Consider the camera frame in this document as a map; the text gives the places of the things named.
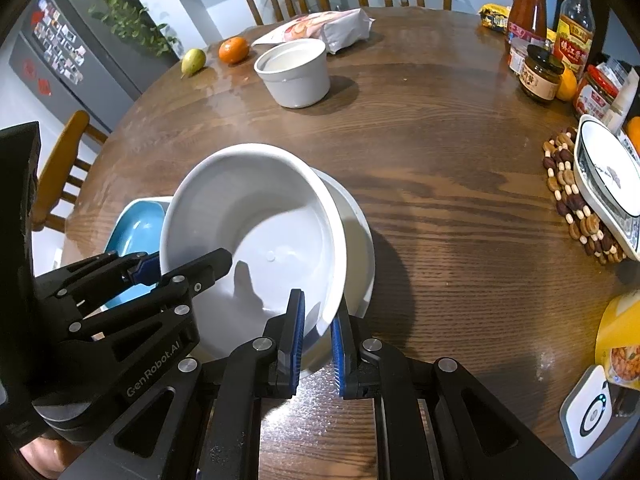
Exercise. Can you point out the red sauce bottle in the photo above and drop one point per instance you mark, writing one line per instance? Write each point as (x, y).
(527, 7)

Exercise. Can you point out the red chili sauce jar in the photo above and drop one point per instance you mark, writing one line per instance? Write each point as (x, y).
(595, 92)

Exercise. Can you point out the hanging green vine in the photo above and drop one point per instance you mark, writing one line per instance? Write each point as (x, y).
(120, 10)

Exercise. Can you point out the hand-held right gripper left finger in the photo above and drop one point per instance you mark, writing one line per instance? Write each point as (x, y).
(292, 345)

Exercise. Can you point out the white round-button device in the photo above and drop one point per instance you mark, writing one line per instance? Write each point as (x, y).
(585, 410)

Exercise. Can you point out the large white bowl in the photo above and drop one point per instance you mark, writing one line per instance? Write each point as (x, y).
(357, 260)

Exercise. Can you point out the wooden bead trivet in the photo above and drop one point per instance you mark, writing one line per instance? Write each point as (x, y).
(565, 185)

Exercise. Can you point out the white snack bag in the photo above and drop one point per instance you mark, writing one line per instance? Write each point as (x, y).
(325, 27)

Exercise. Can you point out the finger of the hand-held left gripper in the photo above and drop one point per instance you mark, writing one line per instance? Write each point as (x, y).
(200, 272)
(145, 266)

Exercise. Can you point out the brown sauce jar black lid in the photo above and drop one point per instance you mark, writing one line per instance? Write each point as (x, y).
(541, 77)

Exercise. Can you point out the group of fridge photo magnets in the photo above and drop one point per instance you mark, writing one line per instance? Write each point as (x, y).
(57, 40)

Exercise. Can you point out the small white-labelled jar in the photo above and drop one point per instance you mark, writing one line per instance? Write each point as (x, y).
(516, 57)

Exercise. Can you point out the yellow snack packet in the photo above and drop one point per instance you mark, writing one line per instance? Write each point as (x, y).
(494, 16)

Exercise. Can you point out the orange mandarin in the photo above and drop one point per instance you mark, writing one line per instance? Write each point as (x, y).
(233, 50)

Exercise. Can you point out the red fridge decal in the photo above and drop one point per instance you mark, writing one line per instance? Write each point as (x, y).
(30, 67)
(46, 86)

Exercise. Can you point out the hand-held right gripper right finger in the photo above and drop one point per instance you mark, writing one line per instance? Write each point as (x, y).
(340, 355)

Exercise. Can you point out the yellow-orange citrus fruit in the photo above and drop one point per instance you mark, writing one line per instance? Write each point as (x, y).
(567, 85)

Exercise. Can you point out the white dish with flower print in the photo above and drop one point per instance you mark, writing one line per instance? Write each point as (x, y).
(607, 160)

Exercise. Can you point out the person's left forearm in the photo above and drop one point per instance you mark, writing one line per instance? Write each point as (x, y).
(50, 457)

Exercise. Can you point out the white straight-sided bowl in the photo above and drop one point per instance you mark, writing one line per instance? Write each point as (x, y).
(295, 80)

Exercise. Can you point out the green pear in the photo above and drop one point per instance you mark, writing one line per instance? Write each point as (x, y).
(192, 62)

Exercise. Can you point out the white paper packet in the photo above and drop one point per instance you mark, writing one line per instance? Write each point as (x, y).
(622, 95)

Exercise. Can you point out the yellow-capped vinegar bottle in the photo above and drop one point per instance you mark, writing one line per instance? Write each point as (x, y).
(575, 35)

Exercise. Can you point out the orange fruit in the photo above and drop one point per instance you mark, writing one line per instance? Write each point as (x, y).
(634, 135)

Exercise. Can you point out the blue-rimmed patterned dish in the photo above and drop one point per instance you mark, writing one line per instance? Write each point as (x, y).
(612, 232)

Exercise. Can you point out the medium white bowl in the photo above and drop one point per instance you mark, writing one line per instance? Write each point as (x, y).
(250, 220)

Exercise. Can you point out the yellow food bag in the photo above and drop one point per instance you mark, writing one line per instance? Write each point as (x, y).
(620, 330)

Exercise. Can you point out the grey refrigerator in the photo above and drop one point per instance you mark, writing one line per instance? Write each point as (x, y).
(100, 60)

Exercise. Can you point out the blue oval dish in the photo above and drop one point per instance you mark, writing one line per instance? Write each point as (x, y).
(135, 240)

